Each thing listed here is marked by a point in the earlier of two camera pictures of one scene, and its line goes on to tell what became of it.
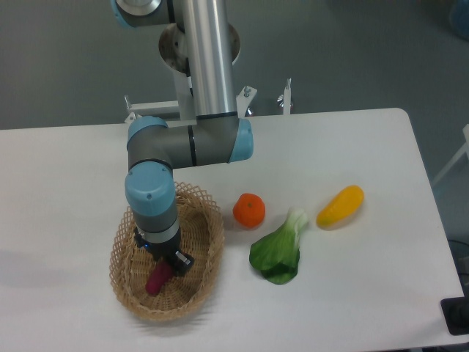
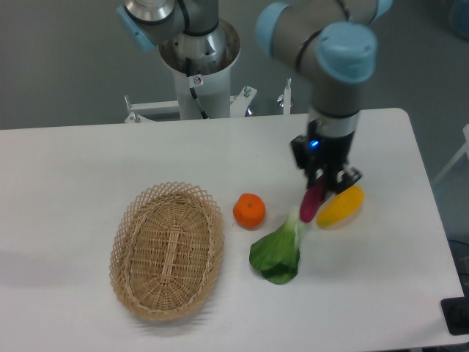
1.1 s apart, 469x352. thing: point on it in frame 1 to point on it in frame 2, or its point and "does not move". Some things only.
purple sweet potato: (158, 276) to (312, 197)
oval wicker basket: (201, 235) does not move
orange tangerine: (249, 210) does not move
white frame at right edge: (457, 156) does not move
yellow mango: (341, 207) does not move
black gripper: (179, 261) to (325, 156)
